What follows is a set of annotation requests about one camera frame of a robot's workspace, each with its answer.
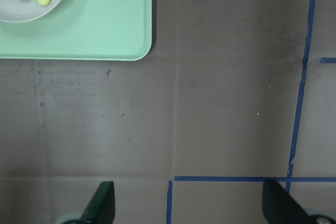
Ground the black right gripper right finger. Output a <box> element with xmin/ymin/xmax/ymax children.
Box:
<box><xmin>262</xmin><ymin>179</ymin><xmax>335</xmax><ymax>224</ymax></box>

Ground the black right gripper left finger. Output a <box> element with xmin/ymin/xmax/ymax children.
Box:
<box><xmin>56</xmin><ymin>180</ymin><xmax>116</xmax><ymax>224</ymax></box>

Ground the white round plate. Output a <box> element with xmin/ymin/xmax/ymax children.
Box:
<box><xmin>1</xmin><ymin>0</ymin><xmax>61</xmax><ymax>23</ymax></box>

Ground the mint green tray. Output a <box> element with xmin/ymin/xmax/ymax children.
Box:
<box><xmin>1</xmin><ymin>0</ymin><xmax>153</xmax><ymax>61</ymax></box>

